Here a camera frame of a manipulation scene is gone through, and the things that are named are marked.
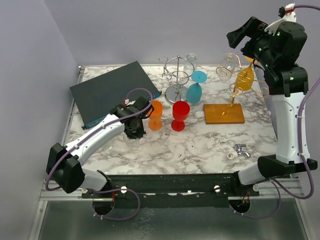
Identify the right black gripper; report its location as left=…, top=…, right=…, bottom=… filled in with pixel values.
left=225, top=15, right=276, bottom=70

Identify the orange wine glass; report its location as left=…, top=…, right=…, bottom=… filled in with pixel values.
left=148, top=100, right=163, bottom=131

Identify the yellow wine glass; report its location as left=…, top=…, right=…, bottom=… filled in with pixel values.
left=235, top=56, right=255, bottom=91

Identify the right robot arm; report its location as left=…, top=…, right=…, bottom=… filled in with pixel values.
left=226, top=16, right=318, bottom=196

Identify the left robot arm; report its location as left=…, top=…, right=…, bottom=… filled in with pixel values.
left=46, top=97, right=154, bottom=198

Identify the clear ribbed wine glass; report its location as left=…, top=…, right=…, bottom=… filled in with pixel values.
left=216, top=53, right=238, bottom=81

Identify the blue wine glass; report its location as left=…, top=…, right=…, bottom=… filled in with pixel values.
left=186, top=70, right=208, bottom=104

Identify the clear glass on silver rack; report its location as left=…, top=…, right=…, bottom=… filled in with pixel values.
left=183, top=53, right=198, bottom=76

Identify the clear glass tumbler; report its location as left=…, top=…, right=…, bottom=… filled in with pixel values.
left=101, top=140, right=113, bottom=151

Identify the chrome faucet tap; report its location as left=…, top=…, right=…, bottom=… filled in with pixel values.
left=234, top=143, right=251, bottom=158

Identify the black network switch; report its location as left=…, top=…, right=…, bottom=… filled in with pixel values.
left=69, top=61, right=162, bottom=130

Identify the silver wire glass rack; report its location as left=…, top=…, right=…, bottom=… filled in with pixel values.
left=158, top=55, right=192, bottom=105

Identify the black mounting rail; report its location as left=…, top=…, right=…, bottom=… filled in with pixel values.
left=82, top=173, right=259, bottom=209

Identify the gold wire glass rack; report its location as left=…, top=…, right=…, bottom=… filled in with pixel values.
left=203, top=53, right=269, bottom=125

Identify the aluminium frame rail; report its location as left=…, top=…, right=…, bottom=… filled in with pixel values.
left=39, top=182, right=114, bottom=202

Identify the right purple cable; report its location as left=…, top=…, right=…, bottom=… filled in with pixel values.
left=232, top=4, right=320, bottom=220

